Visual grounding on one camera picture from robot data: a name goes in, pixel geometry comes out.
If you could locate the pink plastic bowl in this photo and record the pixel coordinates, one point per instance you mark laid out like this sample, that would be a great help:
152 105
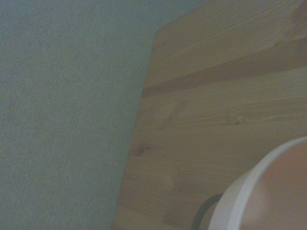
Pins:
275 191

